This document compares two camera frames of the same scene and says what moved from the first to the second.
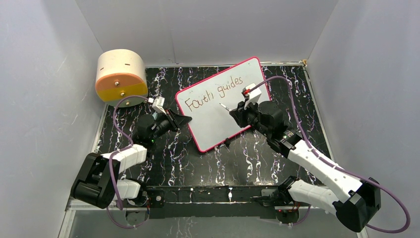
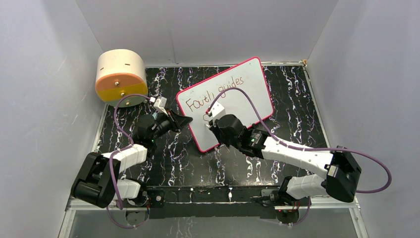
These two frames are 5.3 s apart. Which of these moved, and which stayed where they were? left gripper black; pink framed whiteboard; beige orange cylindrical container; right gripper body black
Moved: right gripper body black
Stayed: left gripper black; pink framed whiteboard; beige orange cylindrical container
